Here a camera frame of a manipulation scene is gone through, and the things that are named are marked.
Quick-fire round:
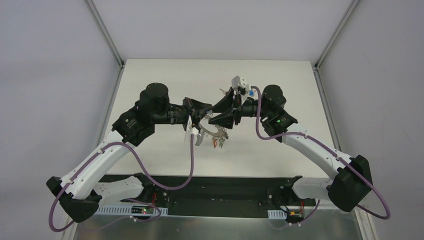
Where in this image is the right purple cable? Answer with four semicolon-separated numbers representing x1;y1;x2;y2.
251;85;392;221

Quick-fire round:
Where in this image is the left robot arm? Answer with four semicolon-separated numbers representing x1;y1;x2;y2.
46;82;213;223

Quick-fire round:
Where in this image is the left white cable duct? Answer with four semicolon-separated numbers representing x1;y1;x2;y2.
94;204;168;217

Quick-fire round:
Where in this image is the left aluminium frame post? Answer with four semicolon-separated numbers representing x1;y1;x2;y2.
84;0;125;69

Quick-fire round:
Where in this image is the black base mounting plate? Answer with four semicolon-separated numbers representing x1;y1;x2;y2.
99;174;319;220

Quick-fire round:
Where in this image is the metal keyring with keys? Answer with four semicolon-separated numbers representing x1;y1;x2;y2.
198;115;229;149

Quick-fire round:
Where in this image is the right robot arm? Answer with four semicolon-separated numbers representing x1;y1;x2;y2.
209;84;375;212

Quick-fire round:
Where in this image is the aluminium frame post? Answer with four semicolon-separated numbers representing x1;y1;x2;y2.
84;0;125;69
314;0;362;71

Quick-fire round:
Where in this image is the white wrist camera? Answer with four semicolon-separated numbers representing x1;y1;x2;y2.
231;75;252;101
184;116;205;146

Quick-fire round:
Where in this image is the white cable duct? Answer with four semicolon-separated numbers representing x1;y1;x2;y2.
267;210;287;220
94;204;168;217

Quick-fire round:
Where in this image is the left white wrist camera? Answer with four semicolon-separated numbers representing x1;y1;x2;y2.
184;116;205;146

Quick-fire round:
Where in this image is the right aluminium frame post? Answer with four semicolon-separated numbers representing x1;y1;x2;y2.
314;0;362;71

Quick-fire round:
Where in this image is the right white cable duct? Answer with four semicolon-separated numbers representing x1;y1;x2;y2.
267;210;287;220

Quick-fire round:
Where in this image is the black tagged key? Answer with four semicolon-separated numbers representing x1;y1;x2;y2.
219;88;228;95

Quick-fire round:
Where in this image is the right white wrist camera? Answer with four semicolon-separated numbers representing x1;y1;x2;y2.
231;75;252;101

